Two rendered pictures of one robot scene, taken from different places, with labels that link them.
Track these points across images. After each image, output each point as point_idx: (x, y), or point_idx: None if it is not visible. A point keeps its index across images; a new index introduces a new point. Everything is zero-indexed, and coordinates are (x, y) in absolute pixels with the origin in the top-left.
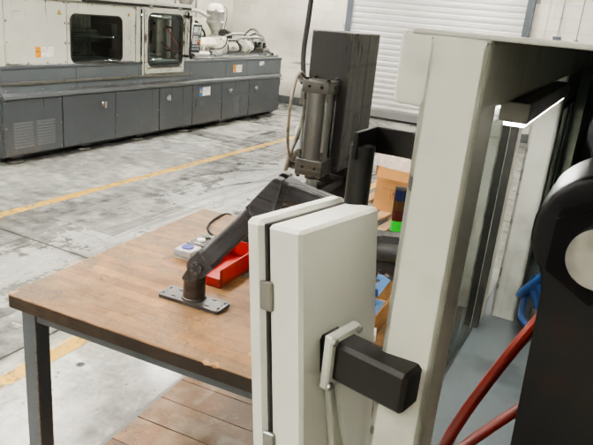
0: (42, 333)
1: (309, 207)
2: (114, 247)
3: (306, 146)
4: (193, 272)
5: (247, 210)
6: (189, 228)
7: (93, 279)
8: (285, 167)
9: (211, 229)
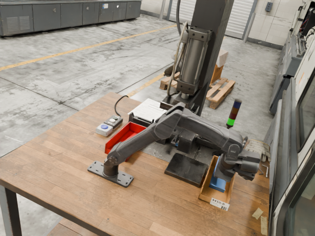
0: (11, 190)
1: None
2: (58, 124)
3: (186, 73)
4: (111, 162)
5: (152, 129)
6: (103, 107)
7: (44, 154)
8: (169, 84)
9: (116, 108)
